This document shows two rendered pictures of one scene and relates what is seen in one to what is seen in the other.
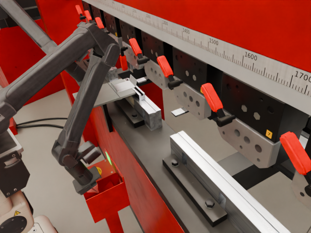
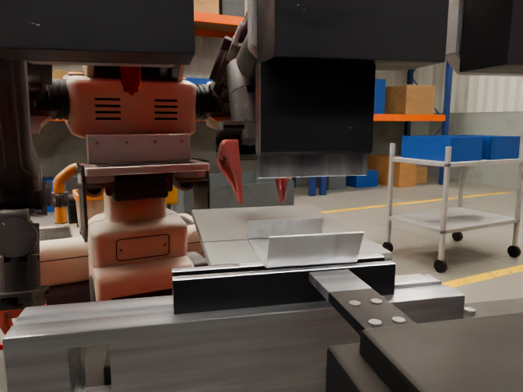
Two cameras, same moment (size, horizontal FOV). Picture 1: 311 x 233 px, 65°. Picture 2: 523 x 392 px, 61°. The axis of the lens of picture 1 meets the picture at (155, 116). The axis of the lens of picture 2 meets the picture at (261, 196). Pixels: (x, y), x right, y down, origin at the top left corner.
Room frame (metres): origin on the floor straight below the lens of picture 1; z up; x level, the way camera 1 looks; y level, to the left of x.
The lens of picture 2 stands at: (1.15, -0.29, 1.13)
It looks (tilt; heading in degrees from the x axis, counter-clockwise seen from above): 9 degrees down; 102
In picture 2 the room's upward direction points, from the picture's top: straight up
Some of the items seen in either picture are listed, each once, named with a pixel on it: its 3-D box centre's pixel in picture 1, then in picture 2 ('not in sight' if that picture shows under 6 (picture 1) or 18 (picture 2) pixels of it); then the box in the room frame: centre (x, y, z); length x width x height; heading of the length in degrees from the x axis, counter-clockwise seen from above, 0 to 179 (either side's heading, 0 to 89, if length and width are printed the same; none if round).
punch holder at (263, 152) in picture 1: (258, 115); not in sight; (0.40, -0.21, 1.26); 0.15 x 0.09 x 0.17; 24
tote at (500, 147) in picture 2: not in sight; (477, 146); (2.18, 3.81, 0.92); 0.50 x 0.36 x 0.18; 128
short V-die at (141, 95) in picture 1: (133, 88); (285, 281); (1.09, 0.09, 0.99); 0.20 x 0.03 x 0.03; 24
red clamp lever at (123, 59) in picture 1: (124, 58); (128, 39); (0.94, 0.10, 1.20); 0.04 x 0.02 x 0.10; 114
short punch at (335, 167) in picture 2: (127, 60); (314, 122); (1.11, 0.10, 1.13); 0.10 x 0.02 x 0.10; 24
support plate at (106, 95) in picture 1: (103, 93); (272, 230); (1.05, 0.24, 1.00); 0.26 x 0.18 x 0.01; 114
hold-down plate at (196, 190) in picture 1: (190, 185); not in sight; (0.54, -0.09, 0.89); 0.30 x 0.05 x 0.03; 24
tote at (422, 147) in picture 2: not in sight; (440, 148); (1.84, 3.56, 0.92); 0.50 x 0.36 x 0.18; 128
